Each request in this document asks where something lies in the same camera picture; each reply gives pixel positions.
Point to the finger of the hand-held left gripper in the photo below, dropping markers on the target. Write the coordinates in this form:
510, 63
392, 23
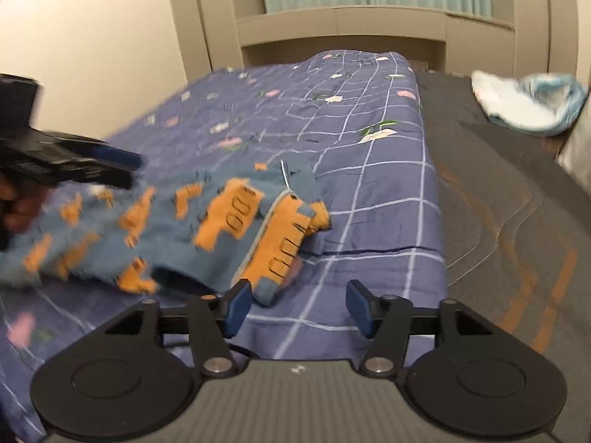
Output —
113, 156
99, 174

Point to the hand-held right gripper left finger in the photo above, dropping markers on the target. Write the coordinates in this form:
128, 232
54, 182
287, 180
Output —
238, 308

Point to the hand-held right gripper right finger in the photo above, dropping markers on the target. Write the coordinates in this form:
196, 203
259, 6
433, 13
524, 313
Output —
360, 310

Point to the blue orange printed pants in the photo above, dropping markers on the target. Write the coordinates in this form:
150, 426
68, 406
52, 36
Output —
171, 221

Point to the person's left hand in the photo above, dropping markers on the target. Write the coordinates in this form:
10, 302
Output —
25, 207

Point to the purple checked floral blanket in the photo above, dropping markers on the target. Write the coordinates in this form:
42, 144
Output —
351, 147

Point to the light blue white cloth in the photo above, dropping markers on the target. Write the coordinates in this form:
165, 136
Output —
517, 101

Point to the beige headboard cabinet unit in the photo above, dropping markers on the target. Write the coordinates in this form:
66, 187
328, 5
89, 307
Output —
341, 27

